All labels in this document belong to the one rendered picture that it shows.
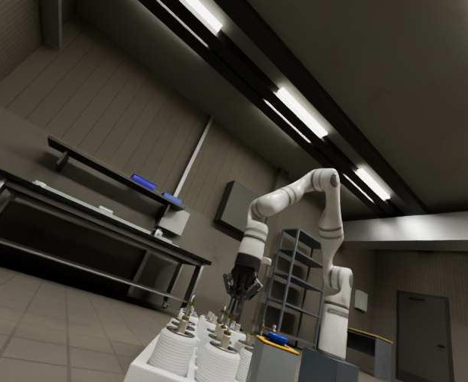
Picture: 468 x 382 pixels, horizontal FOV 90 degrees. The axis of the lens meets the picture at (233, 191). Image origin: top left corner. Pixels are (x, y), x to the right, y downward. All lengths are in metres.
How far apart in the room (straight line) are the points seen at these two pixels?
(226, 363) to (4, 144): 3.80
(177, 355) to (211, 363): 0.08
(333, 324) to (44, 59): 4.58
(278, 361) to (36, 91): 4.27
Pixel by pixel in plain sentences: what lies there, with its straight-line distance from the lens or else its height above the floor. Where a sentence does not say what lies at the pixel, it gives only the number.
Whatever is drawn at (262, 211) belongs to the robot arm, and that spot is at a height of 0.63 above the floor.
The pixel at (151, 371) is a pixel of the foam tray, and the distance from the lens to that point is 0.66.
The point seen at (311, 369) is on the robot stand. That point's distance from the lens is 1.07.
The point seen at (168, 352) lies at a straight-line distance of 0.68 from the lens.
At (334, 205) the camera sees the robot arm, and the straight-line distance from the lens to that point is 0.98.
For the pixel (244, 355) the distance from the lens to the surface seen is 0.83.
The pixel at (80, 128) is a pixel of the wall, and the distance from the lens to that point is 4.20.
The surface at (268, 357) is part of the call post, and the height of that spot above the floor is 0.29.
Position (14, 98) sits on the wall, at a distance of 4.35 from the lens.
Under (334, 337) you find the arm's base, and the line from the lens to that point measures 1.07.
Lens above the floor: 0.36
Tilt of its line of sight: 25 degrees up
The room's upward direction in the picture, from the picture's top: 20 degrees clockwise
